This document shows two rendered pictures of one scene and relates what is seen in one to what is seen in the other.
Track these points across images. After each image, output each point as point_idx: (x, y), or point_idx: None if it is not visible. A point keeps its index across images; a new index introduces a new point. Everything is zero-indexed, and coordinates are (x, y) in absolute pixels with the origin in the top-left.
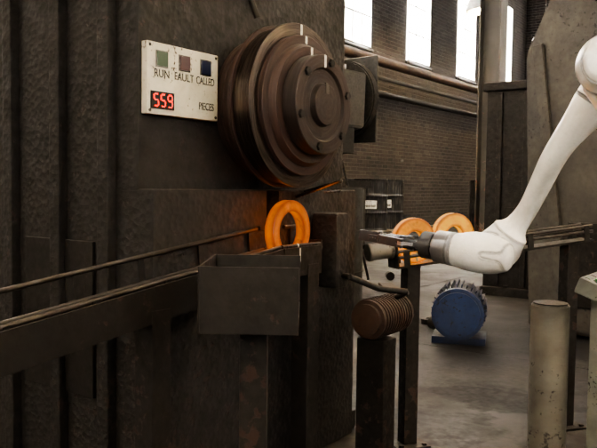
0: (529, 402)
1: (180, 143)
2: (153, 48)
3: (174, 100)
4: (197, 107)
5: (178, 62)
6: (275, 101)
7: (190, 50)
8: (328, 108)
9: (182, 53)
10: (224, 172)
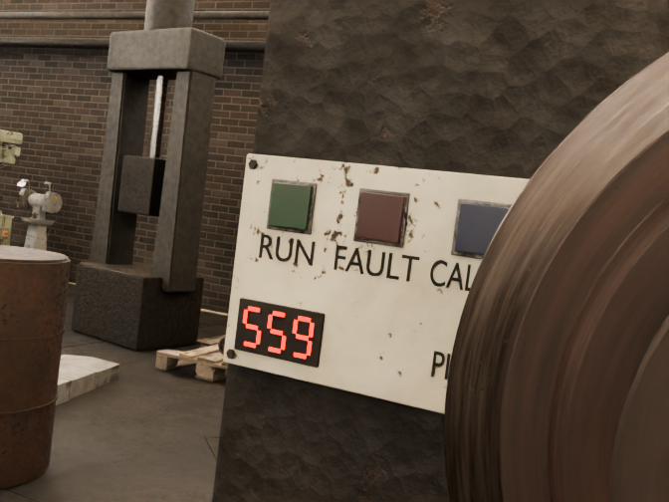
0: None
1: (367, 473)
2: (264, 176)
3: (326, 336)
4: (425, 367)
5: (354, 214)
6: (563, 431)
7: (416, 170)
8: None
9: (377, 184)
10: None
